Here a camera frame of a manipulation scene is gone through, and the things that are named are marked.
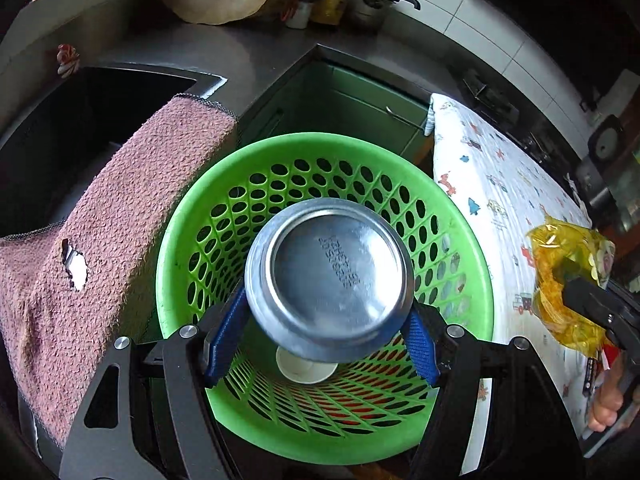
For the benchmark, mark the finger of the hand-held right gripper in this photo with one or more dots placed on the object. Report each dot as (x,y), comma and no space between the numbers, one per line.
(590,302)

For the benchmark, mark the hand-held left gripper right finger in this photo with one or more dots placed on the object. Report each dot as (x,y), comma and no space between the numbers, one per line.
(421,352)

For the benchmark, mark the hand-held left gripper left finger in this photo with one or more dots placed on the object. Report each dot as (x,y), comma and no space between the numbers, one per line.
(225,340)

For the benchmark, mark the yellow plastic wrapper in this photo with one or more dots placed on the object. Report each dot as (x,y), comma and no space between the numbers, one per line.
(550,260)

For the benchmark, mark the silver drink can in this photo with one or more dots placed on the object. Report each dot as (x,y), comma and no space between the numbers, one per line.
(325,280)

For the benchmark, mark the green plastic basket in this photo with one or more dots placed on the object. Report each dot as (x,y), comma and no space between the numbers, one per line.
(310,180)

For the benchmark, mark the person's right hand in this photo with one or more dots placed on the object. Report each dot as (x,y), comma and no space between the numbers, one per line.
(607,400)

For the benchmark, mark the white paper cup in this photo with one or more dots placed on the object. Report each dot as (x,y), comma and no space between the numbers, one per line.
(305,371)

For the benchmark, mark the white printed cloth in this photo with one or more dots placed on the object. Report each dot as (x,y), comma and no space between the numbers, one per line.
(500,210)

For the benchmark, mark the black dial appliance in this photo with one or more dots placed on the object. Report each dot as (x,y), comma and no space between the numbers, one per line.
(607,140)

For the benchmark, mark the pink towel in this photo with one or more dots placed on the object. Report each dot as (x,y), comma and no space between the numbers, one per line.
(125,210)

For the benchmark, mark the green cabinet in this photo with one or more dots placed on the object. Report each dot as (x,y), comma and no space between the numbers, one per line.
(340,105)

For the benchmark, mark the dark kitchen sink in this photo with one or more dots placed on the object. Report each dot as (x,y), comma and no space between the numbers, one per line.
(75,120)

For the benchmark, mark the red and white scrubber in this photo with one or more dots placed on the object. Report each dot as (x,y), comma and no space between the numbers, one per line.
(67,60)

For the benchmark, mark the yellow container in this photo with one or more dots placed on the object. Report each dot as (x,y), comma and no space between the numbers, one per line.
(329,10)

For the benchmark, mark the steel pot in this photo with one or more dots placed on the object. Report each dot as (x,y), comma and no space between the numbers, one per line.
(370,7)

